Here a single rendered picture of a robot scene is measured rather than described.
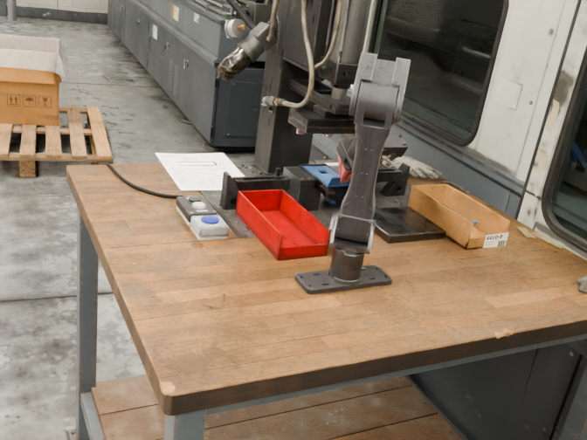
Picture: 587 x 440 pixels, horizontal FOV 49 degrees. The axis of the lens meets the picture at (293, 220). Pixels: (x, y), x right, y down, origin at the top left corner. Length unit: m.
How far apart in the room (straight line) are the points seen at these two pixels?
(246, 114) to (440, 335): 3.76
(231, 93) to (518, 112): 3.02
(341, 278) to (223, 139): 3.62
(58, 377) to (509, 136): 1.72
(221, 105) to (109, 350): 2.56
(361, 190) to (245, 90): 3.60
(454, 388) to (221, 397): 1.41
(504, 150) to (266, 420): 1.08
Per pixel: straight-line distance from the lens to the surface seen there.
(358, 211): 1.26
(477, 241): 1.63
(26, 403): 2.42
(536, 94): 2.00
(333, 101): 1.59
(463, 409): 2.32
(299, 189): 1.62
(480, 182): 2.13
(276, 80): 1.82
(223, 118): 4.81
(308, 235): 1.49
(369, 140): 1.19
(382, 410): 2.14
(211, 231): 1.43
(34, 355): 2.63
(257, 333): 1.13
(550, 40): 1.99
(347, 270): 1.30
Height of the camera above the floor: 1.52
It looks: 23 degrees down
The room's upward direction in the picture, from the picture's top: 8 degrees clockwise
